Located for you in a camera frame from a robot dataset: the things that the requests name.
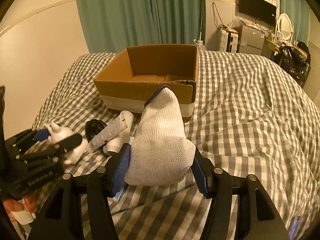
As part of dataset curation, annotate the small silver fridge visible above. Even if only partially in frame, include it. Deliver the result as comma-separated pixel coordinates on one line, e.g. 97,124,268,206
237,25,265,55

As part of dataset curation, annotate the white printed tube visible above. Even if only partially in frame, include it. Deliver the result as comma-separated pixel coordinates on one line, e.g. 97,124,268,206
86,116,127,153

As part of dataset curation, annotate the green window curtain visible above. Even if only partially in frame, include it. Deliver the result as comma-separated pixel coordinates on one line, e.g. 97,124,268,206
280,0,310,44

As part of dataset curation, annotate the large green curtain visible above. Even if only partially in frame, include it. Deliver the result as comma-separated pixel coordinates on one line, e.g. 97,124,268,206
76,0,206,53

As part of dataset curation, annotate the person's left hand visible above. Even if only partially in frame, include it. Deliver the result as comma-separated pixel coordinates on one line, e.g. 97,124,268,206
2,191,37,221

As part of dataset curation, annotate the wooden vanity desk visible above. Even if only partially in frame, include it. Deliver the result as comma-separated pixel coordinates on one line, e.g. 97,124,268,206
261,32,308,60

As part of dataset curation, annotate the black round compact case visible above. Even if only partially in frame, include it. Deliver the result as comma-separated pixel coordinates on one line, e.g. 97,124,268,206
85,119,107,142

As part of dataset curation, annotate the white knit sock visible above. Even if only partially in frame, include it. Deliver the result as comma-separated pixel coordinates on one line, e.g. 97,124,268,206
125,86,196,186

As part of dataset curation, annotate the white rabbit figurine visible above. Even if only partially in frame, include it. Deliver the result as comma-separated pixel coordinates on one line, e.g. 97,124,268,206
45,122,88,165

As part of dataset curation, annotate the open cardboard box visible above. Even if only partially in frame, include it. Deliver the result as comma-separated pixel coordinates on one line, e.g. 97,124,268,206
93,44,199,118

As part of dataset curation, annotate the white oval vanity mirror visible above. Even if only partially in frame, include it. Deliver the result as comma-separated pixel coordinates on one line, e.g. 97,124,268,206
275,13,293,42

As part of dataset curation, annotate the black wall television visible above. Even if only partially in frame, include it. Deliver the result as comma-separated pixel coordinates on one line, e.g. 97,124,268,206
239,0,277,26

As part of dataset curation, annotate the black garbage bag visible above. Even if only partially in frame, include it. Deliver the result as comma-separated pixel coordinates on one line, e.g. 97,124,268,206
271,41,311,88

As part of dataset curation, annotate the white ribbed suitcase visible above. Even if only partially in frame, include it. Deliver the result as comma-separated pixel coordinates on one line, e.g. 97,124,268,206
217,28,239,53

